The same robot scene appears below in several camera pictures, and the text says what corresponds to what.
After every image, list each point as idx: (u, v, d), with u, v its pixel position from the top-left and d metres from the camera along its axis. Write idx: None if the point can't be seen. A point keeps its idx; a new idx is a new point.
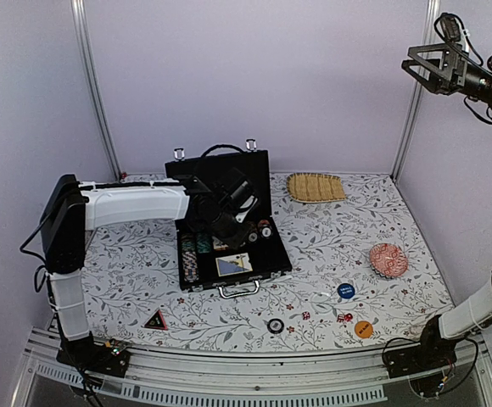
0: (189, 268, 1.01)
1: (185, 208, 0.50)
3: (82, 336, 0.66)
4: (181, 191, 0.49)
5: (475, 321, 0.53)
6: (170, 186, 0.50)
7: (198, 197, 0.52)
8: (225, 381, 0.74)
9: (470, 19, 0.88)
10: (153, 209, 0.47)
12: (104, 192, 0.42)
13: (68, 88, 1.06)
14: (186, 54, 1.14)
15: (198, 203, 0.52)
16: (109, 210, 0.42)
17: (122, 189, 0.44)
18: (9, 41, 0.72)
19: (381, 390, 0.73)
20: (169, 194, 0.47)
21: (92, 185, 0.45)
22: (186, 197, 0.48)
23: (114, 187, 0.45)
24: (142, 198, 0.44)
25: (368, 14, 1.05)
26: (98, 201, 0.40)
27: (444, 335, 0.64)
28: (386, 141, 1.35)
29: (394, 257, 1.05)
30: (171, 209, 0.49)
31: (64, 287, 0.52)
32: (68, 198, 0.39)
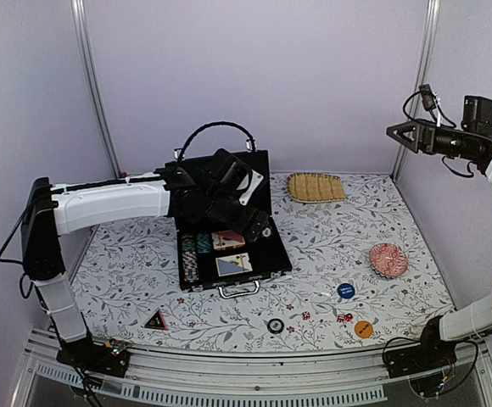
0: (189, 268, 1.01)
1: (166, 203, 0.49)
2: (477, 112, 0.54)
3: (80, 337, 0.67)
4: (159, 186, 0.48)
5: (474, 329, 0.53)
6: (150, 181, 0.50)
7: (181, 191, 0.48)
8: (225, 381, 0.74)
9: (471, 18, 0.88)
10: (130, 206, 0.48)
12: (76, 194, 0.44)
13: (68, 88, 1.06)
14: (186, 54, 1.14)
15: (181, 197, 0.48)
16: (82, 212, 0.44)
17: (95, 190, 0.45)
18: (8, 41, 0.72)
19: (381, 391, 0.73)
20: (144, 191, 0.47)
21: (63, 187, 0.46)
22: (166, 192, 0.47)
23: (87, 187, 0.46)
24: (114, 197, 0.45)
25: (369, 14, 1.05)
26: (68, 204, 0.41)
27: (444, 337, 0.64)
28: (386, 141, 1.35)
29: (394, 257, 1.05)
30: (151, 206, 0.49)
31: (53, 289, 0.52)
32: (37, 203, 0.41)
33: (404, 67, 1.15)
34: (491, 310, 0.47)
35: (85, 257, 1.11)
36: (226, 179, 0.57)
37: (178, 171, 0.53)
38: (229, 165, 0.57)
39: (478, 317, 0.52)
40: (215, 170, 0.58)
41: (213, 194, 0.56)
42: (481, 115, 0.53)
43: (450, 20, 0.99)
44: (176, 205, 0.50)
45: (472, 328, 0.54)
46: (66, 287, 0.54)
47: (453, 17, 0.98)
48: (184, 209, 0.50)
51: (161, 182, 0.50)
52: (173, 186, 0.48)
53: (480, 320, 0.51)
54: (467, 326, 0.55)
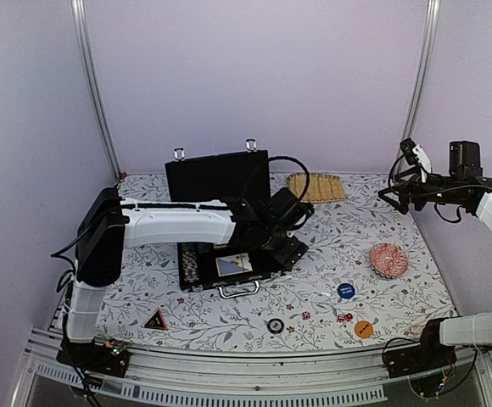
0: (189, 268, 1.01)
1: (229, 233, 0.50)
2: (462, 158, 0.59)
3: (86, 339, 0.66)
4: (226, 216, 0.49)
5: (475, 342, 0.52)
6: (215, 208, 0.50)
7: (246, 225, 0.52)
8: (224, 381, 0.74)
9: (471, 19, 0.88)
10: (192, 231, 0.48)
12: (146, 213, 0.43)
13: (68, 88, 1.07)
14: (186, 54, 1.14)
15: (243, 230, 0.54)
16: (149, 231, 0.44)
17: (164, 209, 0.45)
18: (9, 41, 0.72)
19: (381, 391, 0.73)
20: (214, 219, 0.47)
21: (133, 202, 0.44)
22: (233, 225, 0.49)
23: (156, 203, 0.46)
24: (183, 222, 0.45)
25: (368, 15, 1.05)
26: (141, 223, 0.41)
27: (444, 342, 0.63)
28: (386, 141, 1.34)
29: (394, 257, 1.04)
30: (216, 233, 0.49)
31: (84, 294, 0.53)
32: (105, 217, 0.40)
33: (403, 67, 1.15)
34: None
35: None
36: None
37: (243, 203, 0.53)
38: None
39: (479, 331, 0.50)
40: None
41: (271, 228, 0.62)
42: (466, 160, 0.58)
43: (450, 20, 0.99)
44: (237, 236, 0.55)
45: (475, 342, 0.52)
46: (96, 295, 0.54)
47: (453, 17, 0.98)
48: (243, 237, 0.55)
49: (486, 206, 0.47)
51: (228, 212, 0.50)
52: (238, 218, 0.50)
53: (483, 337, 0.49)
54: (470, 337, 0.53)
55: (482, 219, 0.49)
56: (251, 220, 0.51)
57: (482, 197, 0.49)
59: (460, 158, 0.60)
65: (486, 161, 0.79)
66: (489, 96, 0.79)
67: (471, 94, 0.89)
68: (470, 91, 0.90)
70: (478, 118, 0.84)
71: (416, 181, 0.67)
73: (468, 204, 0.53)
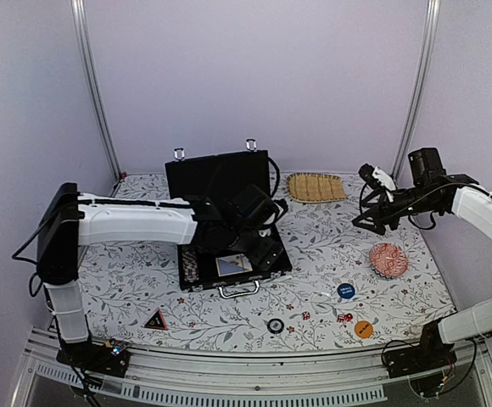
0: (189, 268, 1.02)
1: (191, 232, 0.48)
2: (423, 164, 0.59)
3: (80, 339, 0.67)
4: (187, 214, 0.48)
5: (479, 332, 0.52)
6: (177, 206, 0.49)
7: (208, 224, 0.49)
8: (225, 381, 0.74)
9: (471, 19, 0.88)
10: (153, 230, 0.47)
12: (103, 208, 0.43)
13: (68, 88, 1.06)
14: (186, 54, 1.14)
15: (206, 230, 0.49)
16: (104, 228, 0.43)
17: (123, 206, 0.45)
18: (8, 41, 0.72)
19: (381, 391, 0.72)
20: (173, 217, 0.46)
21: (91, 198, 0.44)
22: (193, 222, 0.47)
23: (115, 201, 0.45)
24: (141, 220, 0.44)
25: (368, 15, 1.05)
26: (93, 219, 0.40)
27: (445, 341, 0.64)
28: (386, 140, 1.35)
29: (394, 257, 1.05)
30: (176, 231, 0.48)
31: (59, 293, 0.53)
32: (60, 212, 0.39)
33: (403, 67, 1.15)
34: None
35: (85, 257, 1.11)
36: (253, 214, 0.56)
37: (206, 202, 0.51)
38: (258, 202, 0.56)
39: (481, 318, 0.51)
40: (243, 203, 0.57)
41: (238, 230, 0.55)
42: (429, 164, 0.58)
43: (450, 20, 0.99)
44: (199, 236, 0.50)
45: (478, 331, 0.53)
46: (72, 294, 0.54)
47: (453, 17, 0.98)
48: (210, 240, 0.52)
49: (463, 201, 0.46)
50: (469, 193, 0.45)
51: (189, 210, 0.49)
52: (201, 217, 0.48)
53: (485, 323, 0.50)
54: (472, 326, 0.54)
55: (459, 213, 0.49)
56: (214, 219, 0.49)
57: (455, 194, 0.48)
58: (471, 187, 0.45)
59: (421, 165, 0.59)
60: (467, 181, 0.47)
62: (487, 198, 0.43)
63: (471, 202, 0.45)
65: (486, 161, 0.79)
66: (489, 96, 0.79)
67: (471, 94, 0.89)
68: (470, 91, 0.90)
70: (478, 118, 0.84)
71: (385, 202, 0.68)
73: (444, 203, 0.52)
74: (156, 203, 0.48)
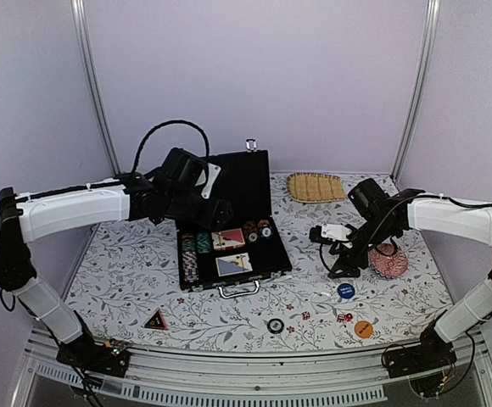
0: (189, 268, 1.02)
1: (126, 206, 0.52)
2: (362, 199, 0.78)
3: (76, 337, 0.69)
4: (119, 191, 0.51)
5: (478, 317, 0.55)
6: (108, 186, 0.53)
7: (141, 194, 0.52)
8: (225, 381, 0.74)
9: (470, 19, 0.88)
10: (90, 213, 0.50)
12: (39, 202, 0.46)
13: (68, 88, 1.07)
14: (186, 54, 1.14)
15: (140, 200, 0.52)
16: (45, 220, 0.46)
17: (60, 197, 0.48)
18: (9, 41, 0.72)
19: (381, 390, 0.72)
20: (105, 195, 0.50)
21: (27, 196, 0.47)
22: (125, 197, 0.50)
23: (50, 193, 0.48)
24: (78, 204, 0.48)
25: (368, 15, 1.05)
26: (31, 213, 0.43)
27: (447, 338, 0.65)
28: (386, 140, 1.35)
29: (394, 257, 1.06)
30: (112, 209, 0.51)
31: (30, 295, 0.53)
32: (2, 213, 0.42)
33: (403, 67, 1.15)
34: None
35: (85, 257, 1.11)
36: (182, 176, 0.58)
37: (136, 175, 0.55)
38: (184, 164, 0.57)
39: (478, 307, 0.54)
40: (171, 169, 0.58)
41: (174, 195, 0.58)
42: (368, 197, 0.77)
43: (449, 20, 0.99)
44: (137, 209, 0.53)
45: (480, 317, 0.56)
46: (42, 296, 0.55)
47: (452, 17, 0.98)
48: (150, 211, 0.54)
49: (417, 209, 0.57)
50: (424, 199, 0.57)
51: (120, 186, 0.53)
52: (133, 190, 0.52)
53: (487, 308, 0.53)
54: (472, 318, 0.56)
55: (419, 224, 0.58)
56: (147, 188, 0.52)
57: (407, 209, 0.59)
58: (419, 198, 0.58)
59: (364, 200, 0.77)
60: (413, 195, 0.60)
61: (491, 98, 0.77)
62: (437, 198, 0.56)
63: (423, 209, 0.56)
65: (486, 161, 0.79)
66: (489, 96, 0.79)
67: (471, 95, 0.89)
68: (469, 91, 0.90)
70: (478, 118, 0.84)
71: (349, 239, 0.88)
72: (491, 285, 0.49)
73: (399, 221, 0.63)
74: (87, 186, 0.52)
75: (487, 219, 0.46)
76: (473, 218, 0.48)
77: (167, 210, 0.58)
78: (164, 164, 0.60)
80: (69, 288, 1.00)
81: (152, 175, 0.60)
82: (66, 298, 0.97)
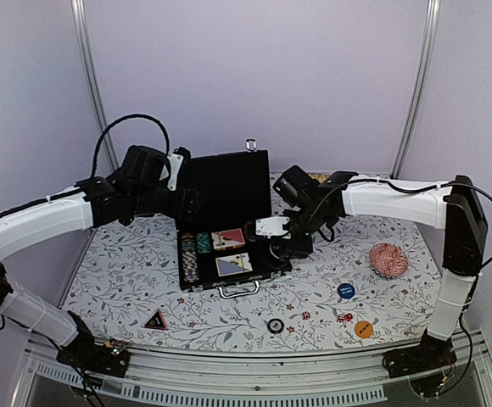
0: (189, 268, 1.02)
1: (89, 214, 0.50)
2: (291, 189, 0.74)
3: (75, 337, 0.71)
4: (79, 198, 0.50)
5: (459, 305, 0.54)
6: (69, 195, 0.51)
7: (102, 199, 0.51)
8: (225, 382, 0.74)
9: (470, 19, 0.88)
10: (55, 225, 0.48)
12: (0, 220, 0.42)
13: (68, 87, 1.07)
14: (185, 53, 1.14)
15: (103, 204, 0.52)
16: (8, 240, 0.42)
17: (20, 213, 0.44)
18: (9, 41, 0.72)
19: (381, 390, 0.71)
20: (68, 204, 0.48)
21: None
22: (86, 203, 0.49)
23: (8, 213, 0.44)
24: (42, 217, 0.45)
25: (367, 15, 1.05)
26: None
27: (444, 337, 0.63)
28: (386, 140, 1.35)
29: (394, 257, 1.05)
30: (76, 219, 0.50)
31: (15, 309, 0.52)
32: None
33: (403, 67, 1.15)
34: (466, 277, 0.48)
35: (85, 257, 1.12)
36: (144, 175, 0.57)
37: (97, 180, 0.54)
38: (142, 160, 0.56)
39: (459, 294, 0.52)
40: (131, 169, 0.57)
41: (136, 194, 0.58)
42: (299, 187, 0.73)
43: (449, 20, 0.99)
44: (101, 214, 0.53)
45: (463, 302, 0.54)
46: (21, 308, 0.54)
47: (453, 17, 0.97)
48: (115, 214, 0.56)
49: (355, 197, 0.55)
50: (359, 186, 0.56)
51: (79, 194, 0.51)
52: (94, 195, 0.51)
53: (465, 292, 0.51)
54: (456, 308, 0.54)
55: (359, 210, 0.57)
56: (107, 192, 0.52)
57: (343, 197, 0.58)
58: (354, 184, 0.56)
59: (291, 189, 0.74)
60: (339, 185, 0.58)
61: None
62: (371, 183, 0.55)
63: (360, 195, 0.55)
65: (487, 160, 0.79)
66: (489, 96, 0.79)
67: (471, 96, 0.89)
68: (470, 91, 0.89)
70: (478, 118, 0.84)
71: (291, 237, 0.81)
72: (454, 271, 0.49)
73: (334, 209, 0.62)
74: (47, 197, 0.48)
75: (433, 203, 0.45)
76: (421, 205, 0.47)
77: (133, 209, 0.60)
78: (124, 164, 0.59)
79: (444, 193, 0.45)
80: (69, 289, 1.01)
81: (114, 176, 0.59)
82: (66, 298, 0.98)
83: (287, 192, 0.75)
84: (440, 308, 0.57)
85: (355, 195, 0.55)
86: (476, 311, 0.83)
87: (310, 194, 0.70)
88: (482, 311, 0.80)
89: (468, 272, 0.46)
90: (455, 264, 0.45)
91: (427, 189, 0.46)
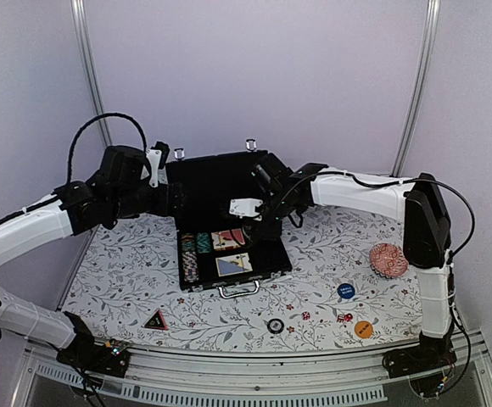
0: (189, 268, 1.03)
1: (68, 223, 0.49)
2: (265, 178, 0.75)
3: (72, 338, 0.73)
4: (55, 208, 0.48)
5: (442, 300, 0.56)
6: (45, 203, 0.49)
7: (81, 204, 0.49)
8: (224, 382, 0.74)
9: (470, 19, 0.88)
10: (34, 236, 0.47)
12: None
13: (68, 87, 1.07)
14: (185, 53, 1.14)
15: (81, 209, 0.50)
16: None
17: None
18: (9, 41, 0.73)
19: (381, 391, 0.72)
20: (42, 216, 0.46)
21: None
22: (63, 212, 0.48)
23: None
24: (18, 232, 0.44)
25: (368, 15, 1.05)
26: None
27: (442, 334, 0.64)
28: (386, 140, 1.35)
29: (394, 257, 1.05)
30: (55, 228, 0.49)
31: (11, 319, 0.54)
32: None
33: (403, 67, 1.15)
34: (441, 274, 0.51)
35: (85, 257, 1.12)
36: (122, 176, 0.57)
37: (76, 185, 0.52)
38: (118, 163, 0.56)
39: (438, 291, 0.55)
40: (109, 170, 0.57)
41: (117, 196, 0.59)
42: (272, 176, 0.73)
43: (450, 21, 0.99)
44: (81, 221, 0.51)
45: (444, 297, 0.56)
46: (17, 315, 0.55)
47: (453, 17, 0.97)
48: (95, 220, 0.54)
49: (322, 186, 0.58)
50: (326, 175, 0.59)
51: (55, 202, 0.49)
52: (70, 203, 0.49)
53: (443, 287, 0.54)
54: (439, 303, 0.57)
55: (325, 200, 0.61)
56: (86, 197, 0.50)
57: (310, 186, 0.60)
58: (321, 175, 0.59)
59: (265, 175, 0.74)
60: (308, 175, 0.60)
61: None
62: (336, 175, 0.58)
63: (326, 186, 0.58)
65: (487, 160, 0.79)
66: (489, 97, 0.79)
67: (471, 96, 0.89)
68: (470, 91, 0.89)
70: (478, 118, 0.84)
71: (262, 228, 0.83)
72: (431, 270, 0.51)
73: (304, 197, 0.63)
74: (24, 209, 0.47)
75: (392, 197, 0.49)
76: (382, 199, 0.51)
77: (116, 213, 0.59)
78: (103, 165, 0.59)
79: (405, 189, 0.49)
80: (69, 289, 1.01)
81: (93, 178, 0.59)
82: (66, 298, 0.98)
83: (262, 179, 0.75)
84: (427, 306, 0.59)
85: (320, 182, 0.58)
86: (476, 311, 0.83)
87: (284, 182, 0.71)
88: (482, 311, 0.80)
89: (429, 265, 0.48)
90: (415, 258, 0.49)
91: (390, 185, 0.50)
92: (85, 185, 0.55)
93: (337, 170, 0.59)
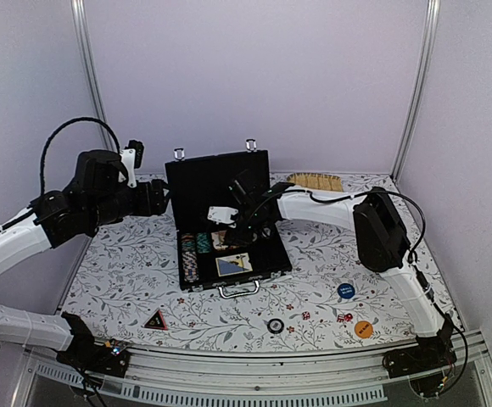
0: (189, 268, 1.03)
1: (45, 237, 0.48)
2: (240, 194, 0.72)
3: (69, 341, 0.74)
4: (30, 224, 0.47)
5: (420, 298, 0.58)
6: (20, 218, 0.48)
7: (56, 216, 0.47)
8: (224, 381, 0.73)
9: (470, 18, 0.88)
10: (12, 253, 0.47)
12: None
13: (68, 87, 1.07)
14: (185, 53, 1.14)
15: (56, 220, 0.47)
16: None
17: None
18: (9, 41, 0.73)
19: (381, 390, 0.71)
20: (18, 233, 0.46)
21: None
22: (38, 227, 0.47)
23: None
24: None
25: (367, 15, 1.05)
26: None
27: (435, 331, 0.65)
28: (386, 140, 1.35)
29: None
30: (32, 244, 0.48)
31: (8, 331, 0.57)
32: None
33: (403, 67, 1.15)
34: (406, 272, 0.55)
35: (85, 257, 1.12)
36: (98, 181, 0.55)
37: (50, 196, 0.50)
38: (91, 170, 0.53)
39: (413, 289, 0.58)
40: (81, 178, 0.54)
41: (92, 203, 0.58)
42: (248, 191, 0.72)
43: (450, 21, 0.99)
44: (60, 233, 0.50)
45: (422, 293, 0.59)
46: (11, 327, 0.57)
47: (452, 17, 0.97)
48: (72, 230, 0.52)
49: (287, 203, 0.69)
50: (290, 195, 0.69)
51: (30, 217, 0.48)
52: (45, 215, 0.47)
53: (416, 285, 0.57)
54: (416, 301, 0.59)
55: (291, 214, 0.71)
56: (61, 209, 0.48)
57: (279, 203, 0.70)
58: (287, 193, 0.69)
59: (243, 189, 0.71)
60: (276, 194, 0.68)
61: None
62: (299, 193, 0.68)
63: (291, 203, 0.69)
65: (487, 159, 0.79)
66: (489, 96, 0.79)
67: (471, 95, 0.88)
68: (470, 91, 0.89)
70: (478, 117, 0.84)
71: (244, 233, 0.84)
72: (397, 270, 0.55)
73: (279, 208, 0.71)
74: None
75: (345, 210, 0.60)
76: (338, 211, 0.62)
77: (96, 220, 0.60)
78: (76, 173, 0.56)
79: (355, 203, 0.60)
80: (69, 289, 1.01)
81: (69, 187, 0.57)
82: (66, 298, 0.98)
83: (238, 192, 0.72)
84: (410, 305, 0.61)
85: (286, 200, 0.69)
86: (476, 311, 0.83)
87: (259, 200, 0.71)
88: (482, 311, 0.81)
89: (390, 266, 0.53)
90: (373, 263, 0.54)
91: (343, 199, 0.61)
92: (60, 193, 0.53)
93: (299, 188, 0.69)
